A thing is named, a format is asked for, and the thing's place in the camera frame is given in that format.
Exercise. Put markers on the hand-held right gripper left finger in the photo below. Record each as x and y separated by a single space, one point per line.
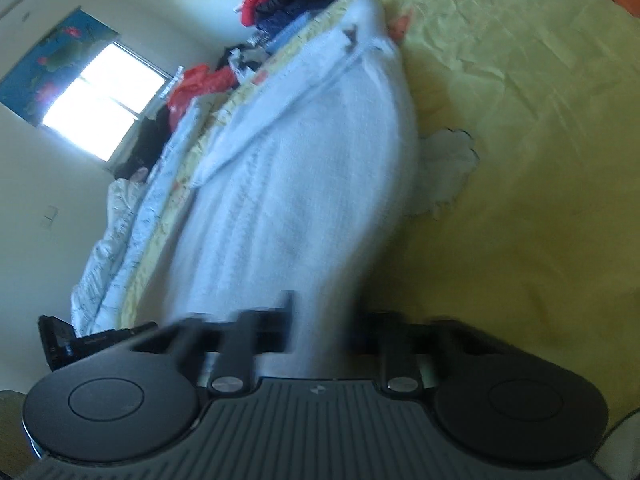
277 325

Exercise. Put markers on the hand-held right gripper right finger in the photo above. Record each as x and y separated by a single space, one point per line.
395 332

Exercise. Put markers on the white knit sweater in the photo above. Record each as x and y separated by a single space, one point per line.
310 185

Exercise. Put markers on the white printed quilt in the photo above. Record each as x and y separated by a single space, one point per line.
135 240

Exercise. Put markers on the yellow printed bed sheet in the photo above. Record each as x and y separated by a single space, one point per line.
525 160

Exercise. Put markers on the black cloth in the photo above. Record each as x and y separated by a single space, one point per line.
147 142

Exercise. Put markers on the red plastic bag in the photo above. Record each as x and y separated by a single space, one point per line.
197 90

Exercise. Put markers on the window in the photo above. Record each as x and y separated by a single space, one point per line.
105 100

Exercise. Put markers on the white plastic bag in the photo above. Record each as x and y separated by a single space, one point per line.
245 62

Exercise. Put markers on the light blue knit cloth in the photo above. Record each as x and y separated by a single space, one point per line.
292 27

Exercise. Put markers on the navy jacket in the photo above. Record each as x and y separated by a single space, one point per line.
300 5

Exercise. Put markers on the white wall switch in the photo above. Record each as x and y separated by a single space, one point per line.
51 217

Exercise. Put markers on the blue flower wall poster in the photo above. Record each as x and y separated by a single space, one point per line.
55 55

